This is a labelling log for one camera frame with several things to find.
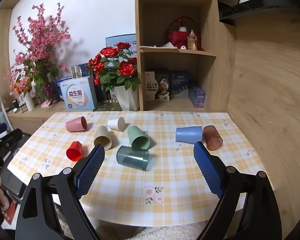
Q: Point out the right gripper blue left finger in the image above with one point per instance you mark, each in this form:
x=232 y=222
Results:
x=86 y=170

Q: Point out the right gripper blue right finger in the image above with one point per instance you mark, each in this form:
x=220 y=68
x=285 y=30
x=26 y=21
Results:
x=207 y=164

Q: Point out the white plastic cup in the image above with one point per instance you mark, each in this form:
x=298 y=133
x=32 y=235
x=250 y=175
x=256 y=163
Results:
x=117 y=124

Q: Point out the red plastic cup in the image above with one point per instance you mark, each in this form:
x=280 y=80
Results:
x=74 y=152

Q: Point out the brown transparent cup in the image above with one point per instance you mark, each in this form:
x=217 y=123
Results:
x=212 y=138

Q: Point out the blue plastic cup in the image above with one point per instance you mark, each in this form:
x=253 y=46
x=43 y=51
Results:
x=189 y=135

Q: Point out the beige plastic cup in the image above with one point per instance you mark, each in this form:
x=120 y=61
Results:
x=102 y=137

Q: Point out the pink plastic cup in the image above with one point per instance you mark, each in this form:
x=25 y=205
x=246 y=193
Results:
x=77 y=125

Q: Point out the teal transparent cup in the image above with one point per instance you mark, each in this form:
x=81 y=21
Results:
x=133 y=157

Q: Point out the green plastic cup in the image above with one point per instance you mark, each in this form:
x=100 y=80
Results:
x=138 y=138

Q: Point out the yellow plaid tablecloth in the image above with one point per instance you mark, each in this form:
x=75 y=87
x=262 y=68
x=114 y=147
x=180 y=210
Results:
x=172 y=191

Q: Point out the small purple box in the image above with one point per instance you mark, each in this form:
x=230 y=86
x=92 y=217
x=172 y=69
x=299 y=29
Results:
x=197 y=96

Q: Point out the green gold tray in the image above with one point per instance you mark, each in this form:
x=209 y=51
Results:
x=108 y=105

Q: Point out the low wooden sideboard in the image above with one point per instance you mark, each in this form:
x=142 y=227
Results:
x=29 y=122

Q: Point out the light blue probiotic box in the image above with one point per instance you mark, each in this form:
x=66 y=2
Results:
x=79 y=94

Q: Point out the white faceted flower pot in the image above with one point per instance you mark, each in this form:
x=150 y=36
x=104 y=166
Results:
x=128 y=99

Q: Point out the dark blue box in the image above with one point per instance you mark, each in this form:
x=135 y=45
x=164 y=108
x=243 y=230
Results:
x=179 y=84

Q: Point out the white slim vase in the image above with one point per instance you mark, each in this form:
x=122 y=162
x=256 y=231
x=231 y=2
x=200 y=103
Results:
x=29 y=102

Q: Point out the white dark cookie box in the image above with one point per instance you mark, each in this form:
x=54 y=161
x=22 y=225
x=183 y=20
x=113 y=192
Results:
x=158 y=85

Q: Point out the wooden shelf unit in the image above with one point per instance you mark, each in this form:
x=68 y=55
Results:
x=211 y=69

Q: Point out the red rose bouquet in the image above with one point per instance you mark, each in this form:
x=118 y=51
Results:
x=114 y=67

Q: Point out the clear pump bottle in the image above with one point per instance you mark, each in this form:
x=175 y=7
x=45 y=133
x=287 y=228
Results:
x=192 y=41

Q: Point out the red gift basket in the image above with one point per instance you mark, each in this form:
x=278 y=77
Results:
x=179 y=29

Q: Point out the blue white poster box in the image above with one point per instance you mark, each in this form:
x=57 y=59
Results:
x=127 y=38

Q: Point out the pink blossom branch bouquet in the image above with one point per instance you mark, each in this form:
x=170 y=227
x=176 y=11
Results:
x=37 y=62

